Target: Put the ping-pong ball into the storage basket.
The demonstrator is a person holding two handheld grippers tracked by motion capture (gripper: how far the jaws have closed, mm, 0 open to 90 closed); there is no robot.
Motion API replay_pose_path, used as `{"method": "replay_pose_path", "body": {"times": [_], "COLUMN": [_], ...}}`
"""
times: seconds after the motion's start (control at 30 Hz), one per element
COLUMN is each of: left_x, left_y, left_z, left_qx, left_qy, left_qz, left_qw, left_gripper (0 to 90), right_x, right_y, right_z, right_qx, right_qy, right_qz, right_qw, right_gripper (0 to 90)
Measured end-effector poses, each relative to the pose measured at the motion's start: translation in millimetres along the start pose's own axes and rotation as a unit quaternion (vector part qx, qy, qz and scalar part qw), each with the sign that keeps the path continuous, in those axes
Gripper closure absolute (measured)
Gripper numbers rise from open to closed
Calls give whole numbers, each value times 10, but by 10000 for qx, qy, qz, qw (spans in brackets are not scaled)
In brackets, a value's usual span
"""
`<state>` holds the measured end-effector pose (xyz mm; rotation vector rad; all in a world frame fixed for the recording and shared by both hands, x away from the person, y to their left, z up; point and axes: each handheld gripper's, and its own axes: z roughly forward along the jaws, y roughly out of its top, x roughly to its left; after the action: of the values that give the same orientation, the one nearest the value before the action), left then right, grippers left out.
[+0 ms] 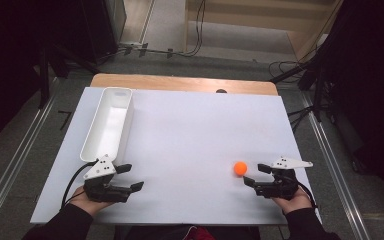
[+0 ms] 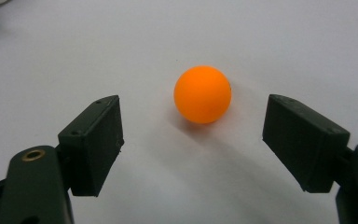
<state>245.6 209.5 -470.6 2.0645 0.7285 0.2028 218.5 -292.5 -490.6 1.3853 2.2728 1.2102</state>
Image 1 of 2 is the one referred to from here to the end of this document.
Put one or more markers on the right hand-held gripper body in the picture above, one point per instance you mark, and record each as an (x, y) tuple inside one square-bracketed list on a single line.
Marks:
[(281, 183)]

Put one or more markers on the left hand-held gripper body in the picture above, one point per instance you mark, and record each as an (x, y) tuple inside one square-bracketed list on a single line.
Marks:
[(100, 169)]

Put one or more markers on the orange ball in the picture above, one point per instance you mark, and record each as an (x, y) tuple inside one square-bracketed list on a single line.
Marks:
[(240, 168)]

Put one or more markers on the white rectangular bin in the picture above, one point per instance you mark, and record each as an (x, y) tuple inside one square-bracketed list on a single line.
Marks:
[(108, 133)]

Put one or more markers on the person's right hand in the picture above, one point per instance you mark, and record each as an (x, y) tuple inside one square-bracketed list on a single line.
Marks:
[(293, 203)]

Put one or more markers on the person's left hand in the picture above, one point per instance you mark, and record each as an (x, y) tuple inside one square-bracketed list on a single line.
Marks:
[(86, 203)]

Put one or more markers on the white board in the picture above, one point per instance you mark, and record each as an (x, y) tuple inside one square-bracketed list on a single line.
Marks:
[(196, 133)]

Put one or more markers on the person's dark and red clothing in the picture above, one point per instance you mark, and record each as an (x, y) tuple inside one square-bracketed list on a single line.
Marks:
[(196, 233)]

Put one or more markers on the black tripod stand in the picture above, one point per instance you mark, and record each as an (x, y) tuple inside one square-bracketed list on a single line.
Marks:
[(316, 90)]

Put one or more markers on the black curtain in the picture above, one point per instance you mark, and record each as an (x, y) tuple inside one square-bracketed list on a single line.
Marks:
[(373, 83), (13, 50)]

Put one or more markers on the black cabinet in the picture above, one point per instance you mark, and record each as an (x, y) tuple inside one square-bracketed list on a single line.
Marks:
[(103, 26)]

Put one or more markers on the metal floor rail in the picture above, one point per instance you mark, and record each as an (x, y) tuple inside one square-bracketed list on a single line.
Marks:
[(338, 173), (16, 166)]

